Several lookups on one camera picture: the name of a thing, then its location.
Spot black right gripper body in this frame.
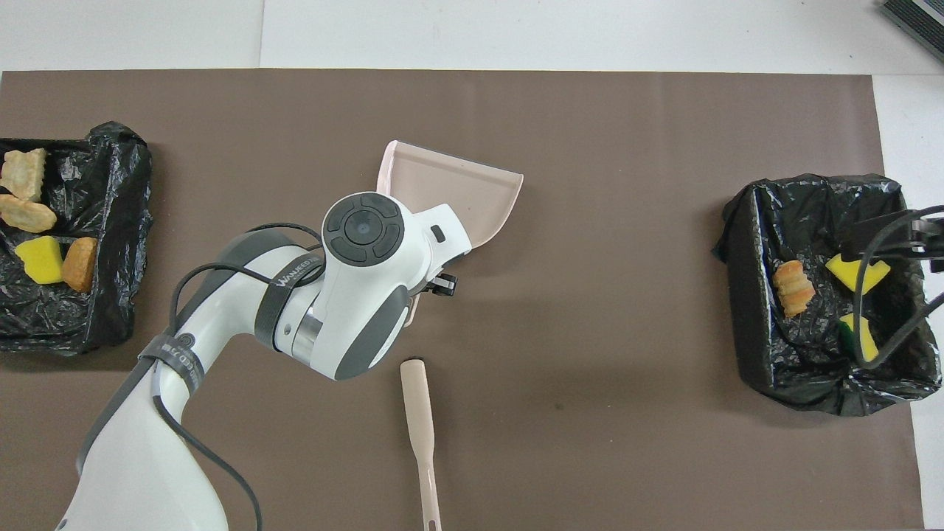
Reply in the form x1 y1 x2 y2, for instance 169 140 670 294
912 208 944 275

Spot notched yellow sponge piece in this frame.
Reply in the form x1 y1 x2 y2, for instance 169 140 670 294
825 254 892 294

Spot beige plastic dustpan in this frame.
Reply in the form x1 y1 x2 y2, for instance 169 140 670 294
376 140 525 327

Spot cream crumbly sponge piece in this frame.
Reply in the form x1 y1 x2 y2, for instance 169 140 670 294
772 260 817 319

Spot curved yellow sponge piece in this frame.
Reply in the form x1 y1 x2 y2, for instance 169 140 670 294
839 312 881 364

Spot beige hand brush black bristles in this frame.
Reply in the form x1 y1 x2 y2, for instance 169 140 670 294
400 359 443 531

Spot orange striped sponge piece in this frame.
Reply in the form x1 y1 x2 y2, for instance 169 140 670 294
60 236 99 294

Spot green and yellow sponge piece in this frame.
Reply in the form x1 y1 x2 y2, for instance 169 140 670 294
15 235 66 285

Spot brown orange sponge piece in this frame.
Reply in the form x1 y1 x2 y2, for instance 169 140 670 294
0 193 58 235

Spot pale beige sponge piece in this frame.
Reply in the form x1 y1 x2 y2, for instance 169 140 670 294
0 147 48 202

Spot open bin with black bag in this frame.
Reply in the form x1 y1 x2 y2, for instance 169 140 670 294
712 173 943 417

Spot crumpled black bag bin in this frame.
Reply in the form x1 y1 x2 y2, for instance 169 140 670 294
0 122 153 358

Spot brown table mat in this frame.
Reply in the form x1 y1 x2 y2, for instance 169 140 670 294
0 70 926 531

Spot grey ribbed device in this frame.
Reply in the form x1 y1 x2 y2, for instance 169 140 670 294
879 0 944 63

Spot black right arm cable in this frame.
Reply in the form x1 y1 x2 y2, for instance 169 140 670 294
852 206 944 367

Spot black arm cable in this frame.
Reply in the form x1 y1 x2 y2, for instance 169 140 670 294
852 206 944 367
151 221 329 531

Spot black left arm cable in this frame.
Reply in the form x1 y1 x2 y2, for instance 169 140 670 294
151 221 329 531

